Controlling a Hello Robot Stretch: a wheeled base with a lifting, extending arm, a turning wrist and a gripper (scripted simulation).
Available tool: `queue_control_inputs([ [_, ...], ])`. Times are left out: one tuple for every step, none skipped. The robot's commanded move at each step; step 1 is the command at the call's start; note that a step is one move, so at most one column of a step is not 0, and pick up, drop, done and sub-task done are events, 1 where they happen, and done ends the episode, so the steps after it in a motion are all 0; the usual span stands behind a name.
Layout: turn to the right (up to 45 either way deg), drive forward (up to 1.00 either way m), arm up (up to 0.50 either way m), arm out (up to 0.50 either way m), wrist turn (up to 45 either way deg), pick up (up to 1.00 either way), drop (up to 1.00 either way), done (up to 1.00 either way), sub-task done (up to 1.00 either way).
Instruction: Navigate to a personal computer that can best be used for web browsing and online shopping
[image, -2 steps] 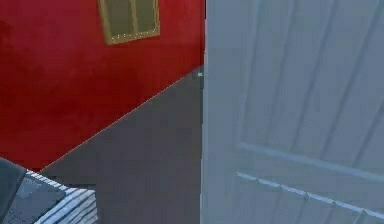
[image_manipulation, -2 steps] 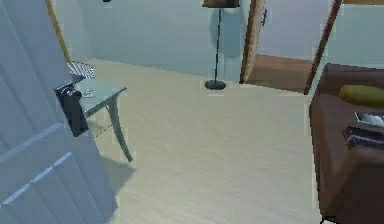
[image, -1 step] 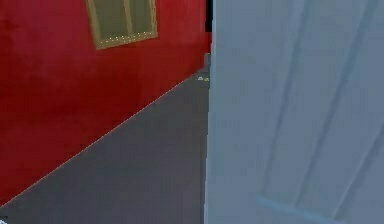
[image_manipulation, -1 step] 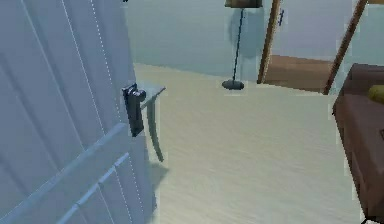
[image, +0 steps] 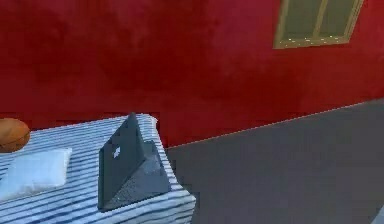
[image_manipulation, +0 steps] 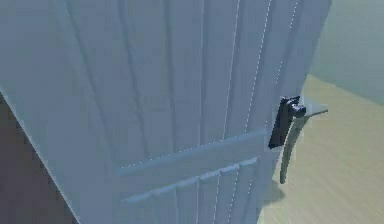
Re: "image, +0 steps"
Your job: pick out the dark grey open laptop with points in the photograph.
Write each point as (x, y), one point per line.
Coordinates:
(121, 163)

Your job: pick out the blue white striped bed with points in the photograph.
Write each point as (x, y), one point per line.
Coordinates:
(80, 200)

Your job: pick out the tan framed window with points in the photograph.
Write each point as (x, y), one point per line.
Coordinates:
(316, 21)

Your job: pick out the pale blue pillow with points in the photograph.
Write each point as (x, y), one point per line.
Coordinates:
(35, 171)

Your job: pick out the brown basketball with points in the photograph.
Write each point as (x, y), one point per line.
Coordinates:
(11, 135)

